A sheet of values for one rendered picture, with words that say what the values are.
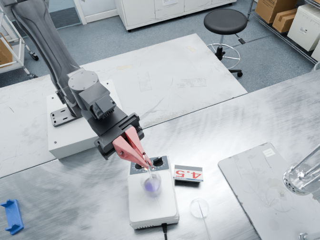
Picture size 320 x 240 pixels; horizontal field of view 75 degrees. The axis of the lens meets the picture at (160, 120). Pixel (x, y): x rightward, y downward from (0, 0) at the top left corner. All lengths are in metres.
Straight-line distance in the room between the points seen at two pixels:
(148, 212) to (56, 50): 0.43
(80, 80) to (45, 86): 0.67
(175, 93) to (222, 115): 0.21
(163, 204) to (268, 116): 0.51
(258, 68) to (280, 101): 1.60
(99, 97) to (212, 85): 0.62
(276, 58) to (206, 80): 1.83
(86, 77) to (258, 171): 0.56
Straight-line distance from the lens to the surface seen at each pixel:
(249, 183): 0.70
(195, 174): 0.67
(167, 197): 0.57
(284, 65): 2.65
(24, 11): 0.54
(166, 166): 0.63
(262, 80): 2.39
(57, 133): 0.79
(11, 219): 0.80
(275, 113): 0.89
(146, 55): 1.09
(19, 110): 1.06
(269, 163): 0.75
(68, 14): 3.45
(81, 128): 0.77
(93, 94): 0.38
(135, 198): 0.58
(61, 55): 0.52
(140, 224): 0.59
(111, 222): 0.68
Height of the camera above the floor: 1.54
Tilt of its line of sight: 54 degrees down
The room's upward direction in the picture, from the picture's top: 7 degrees counter-clockwise
